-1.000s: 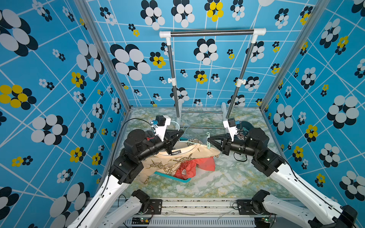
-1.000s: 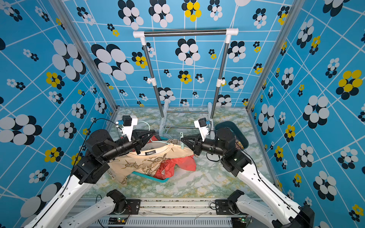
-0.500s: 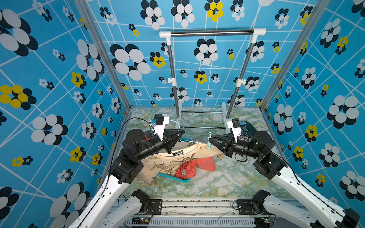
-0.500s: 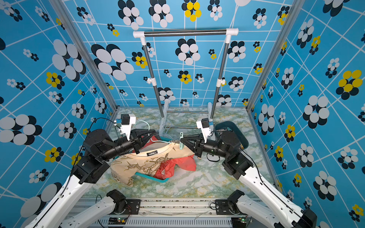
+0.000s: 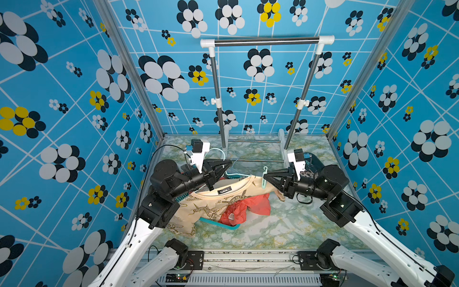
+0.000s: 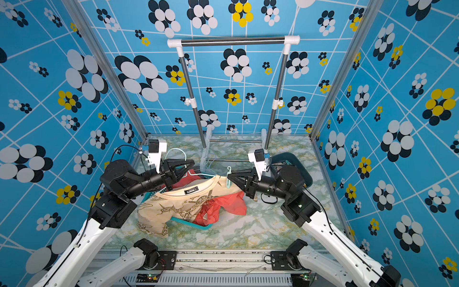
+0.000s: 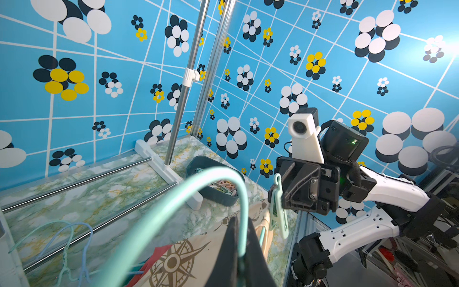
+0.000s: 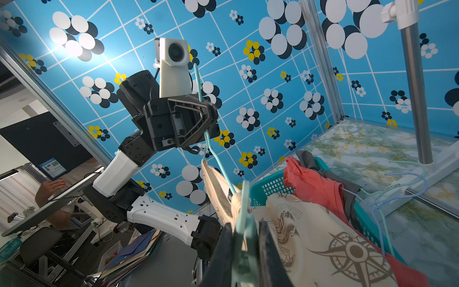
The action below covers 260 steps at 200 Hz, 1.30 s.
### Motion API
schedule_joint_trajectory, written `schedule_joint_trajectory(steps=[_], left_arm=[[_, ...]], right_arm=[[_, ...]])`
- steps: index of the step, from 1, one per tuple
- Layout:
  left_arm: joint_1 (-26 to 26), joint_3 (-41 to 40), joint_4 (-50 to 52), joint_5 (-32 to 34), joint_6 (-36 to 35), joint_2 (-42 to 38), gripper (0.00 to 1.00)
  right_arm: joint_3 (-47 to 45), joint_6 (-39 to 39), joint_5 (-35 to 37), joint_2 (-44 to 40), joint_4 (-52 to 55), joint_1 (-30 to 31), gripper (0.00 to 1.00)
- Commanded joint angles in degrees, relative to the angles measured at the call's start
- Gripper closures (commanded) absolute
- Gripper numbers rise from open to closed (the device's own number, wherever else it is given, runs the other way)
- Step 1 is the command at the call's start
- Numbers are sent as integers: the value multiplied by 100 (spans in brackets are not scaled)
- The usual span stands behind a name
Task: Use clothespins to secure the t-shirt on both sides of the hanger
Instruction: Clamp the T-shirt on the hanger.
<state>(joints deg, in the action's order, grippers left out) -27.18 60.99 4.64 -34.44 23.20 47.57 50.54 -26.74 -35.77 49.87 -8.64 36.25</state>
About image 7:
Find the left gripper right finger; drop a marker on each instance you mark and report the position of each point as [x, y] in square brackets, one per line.
[256, 271]

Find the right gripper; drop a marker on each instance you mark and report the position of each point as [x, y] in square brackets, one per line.
[316, 187]

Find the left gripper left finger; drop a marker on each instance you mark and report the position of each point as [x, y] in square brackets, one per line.
[224, 273]

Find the beige compass print t-shirt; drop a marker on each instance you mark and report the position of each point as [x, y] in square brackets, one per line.
[189, 262]

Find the mint green clothespin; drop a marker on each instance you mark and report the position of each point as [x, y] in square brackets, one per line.
[278, 215]

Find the mint green wire hanger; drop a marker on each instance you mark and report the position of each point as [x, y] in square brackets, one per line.
[116, 269]

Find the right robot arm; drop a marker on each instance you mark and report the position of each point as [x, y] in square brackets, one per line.
[401, 209]

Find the pile of coloured clothespins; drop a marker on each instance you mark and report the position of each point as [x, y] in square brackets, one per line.
[224, 186]

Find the red garment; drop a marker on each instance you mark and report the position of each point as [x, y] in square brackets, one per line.
[158, 253]

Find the dark grey clothespin tray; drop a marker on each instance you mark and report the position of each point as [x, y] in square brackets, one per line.
[202, 163]

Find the metal clothes rack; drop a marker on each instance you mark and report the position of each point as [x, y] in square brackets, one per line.
[82, 81]

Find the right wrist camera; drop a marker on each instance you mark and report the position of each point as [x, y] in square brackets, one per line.
[304, 130]

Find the blue wire hanger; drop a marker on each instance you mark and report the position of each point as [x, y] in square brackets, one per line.
[84, 272]

